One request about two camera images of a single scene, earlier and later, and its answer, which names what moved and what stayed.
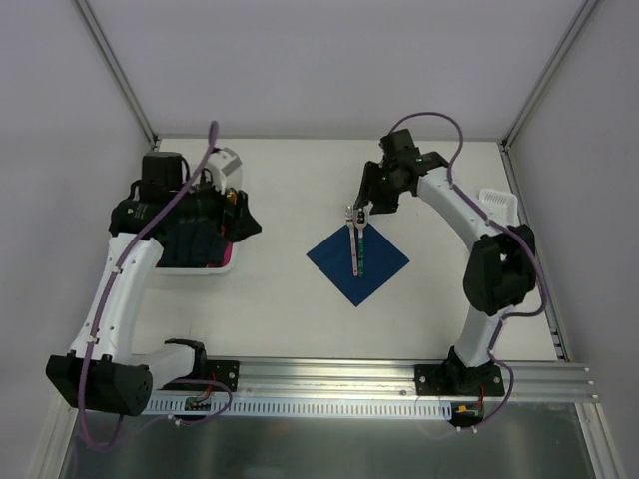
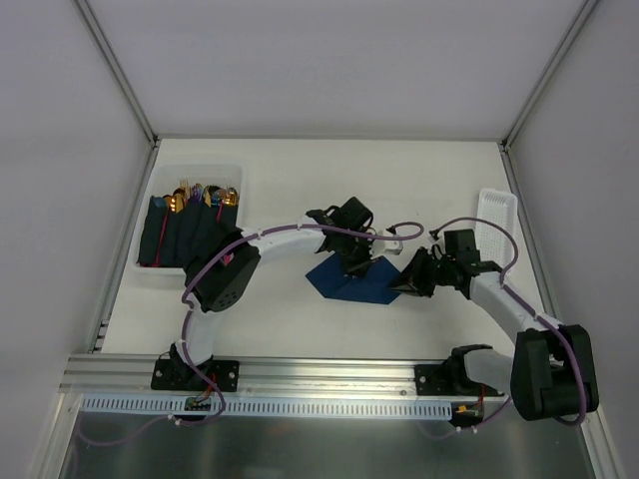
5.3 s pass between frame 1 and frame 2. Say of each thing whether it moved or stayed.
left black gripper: moved
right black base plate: stayed
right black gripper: moved
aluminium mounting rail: stayed
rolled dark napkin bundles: stayed
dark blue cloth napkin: moved
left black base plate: stayed
